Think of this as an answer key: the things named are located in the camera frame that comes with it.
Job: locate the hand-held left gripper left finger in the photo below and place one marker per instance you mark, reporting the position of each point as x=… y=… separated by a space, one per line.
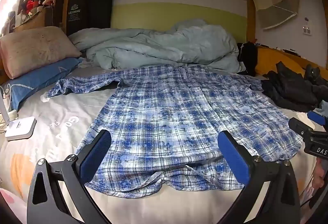
x=96 y=152

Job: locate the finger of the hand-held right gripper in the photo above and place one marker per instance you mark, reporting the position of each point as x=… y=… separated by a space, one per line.
x=299 y=127
x=317 y=117

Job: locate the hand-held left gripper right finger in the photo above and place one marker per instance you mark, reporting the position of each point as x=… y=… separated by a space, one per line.
x=233 y=154

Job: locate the blue plaid shirt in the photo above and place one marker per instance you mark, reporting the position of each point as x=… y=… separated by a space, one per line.
x=166 y=111

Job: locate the pile of dark clothes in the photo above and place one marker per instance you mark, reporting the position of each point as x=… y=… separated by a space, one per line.
x=292 y=88

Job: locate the orange bed side panel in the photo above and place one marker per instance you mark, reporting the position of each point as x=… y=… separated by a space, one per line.
x=266 y=60

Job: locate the white flat box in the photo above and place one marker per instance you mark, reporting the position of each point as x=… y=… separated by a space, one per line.
x=20 y=127

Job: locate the black hanging garment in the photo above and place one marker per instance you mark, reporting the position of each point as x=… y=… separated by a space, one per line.
x=247 y=57

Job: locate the blue pillow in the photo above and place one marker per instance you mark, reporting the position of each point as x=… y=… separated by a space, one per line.
x=41 y=77

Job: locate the white hanging net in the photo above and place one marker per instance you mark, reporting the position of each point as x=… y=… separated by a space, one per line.
x=276 y=13

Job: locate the beige pillow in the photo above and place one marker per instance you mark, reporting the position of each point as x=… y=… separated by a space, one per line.
x=33 y=49

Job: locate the light blue duvet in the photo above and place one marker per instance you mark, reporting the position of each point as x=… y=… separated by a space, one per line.
x=158 y=44

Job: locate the black bag with white print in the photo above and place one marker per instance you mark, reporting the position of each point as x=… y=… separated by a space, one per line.
x=89 y=8

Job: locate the artificial flowers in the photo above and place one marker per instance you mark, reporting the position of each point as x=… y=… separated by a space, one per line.
x=32 y=4

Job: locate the white wall switch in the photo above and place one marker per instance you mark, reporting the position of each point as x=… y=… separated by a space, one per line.
x=307 y=30

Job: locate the wooden bed frame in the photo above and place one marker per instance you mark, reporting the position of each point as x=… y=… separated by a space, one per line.
x=250 y=21

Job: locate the green white wall padding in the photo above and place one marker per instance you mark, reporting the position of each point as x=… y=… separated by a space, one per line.
x=179 y=11

